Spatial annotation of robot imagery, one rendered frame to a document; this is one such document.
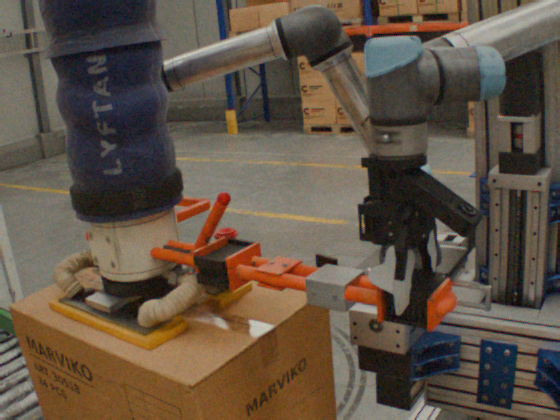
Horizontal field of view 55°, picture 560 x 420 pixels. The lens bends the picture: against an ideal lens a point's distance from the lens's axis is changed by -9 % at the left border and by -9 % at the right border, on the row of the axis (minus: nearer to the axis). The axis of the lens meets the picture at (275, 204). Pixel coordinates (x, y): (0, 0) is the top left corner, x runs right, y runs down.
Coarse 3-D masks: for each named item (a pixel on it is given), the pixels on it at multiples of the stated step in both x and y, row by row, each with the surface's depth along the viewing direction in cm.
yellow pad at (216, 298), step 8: (240, 288) 118; (248, 288) 119; (208, 296) 115; (216, 296) 115; (224, 296) 115; (232, 296) 116; (240, 296) 118; (208, 304) 115; (216, 304) 114; (224, 304) 114
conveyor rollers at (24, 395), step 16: (0, 336) 224; (16, 336) 223; (0, 352) 214; (16, 352) 211; (0, 368) 198; (16, 368) 201; (0, 384) 187; (16, 384) 192; (32, 384) 188; (0, 400) 178; (16, 400) 182; (32, 400) 178; (0, 416) 169; (16, 416) 172; (32, 416) 169
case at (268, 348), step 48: (48, 288) 131; (96, 288) 129; (288, 288) 119; (48, 336) 114; (96, 336) 106; (192, 336) 103; (240, 336) 102; (288, 336) 108; (48, 384) 123; (96, 384) 107; (144, 384) 96; (192, 384) 88; (240, 384) 97; (288, 384) 109
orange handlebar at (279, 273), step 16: (192, 208) 133; (208, 208) 137; (160, 256) 108; (176, 256) 105; (192, 256) 103; (256, 256) 100; (240, 272) 96; (256, 272) 94; (272, 272) 92; (288, 272) 95; (304, 272) 93; (272, 288) 93; (304, 288) 89; (352, 288) 84; (368, 288) 86; (368, 304) 82; (448, 304) 76
